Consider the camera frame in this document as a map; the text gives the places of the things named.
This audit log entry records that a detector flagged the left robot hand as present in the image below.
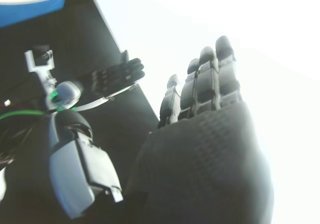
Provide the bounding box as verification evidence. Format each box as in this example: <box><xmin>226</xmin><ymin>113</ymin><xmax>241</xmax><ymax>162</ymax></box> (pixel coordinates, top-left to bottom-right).
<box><xmin>47</xmin><ymin>35</ymin><xmax>276</xmax><ymax>224</ymax></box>

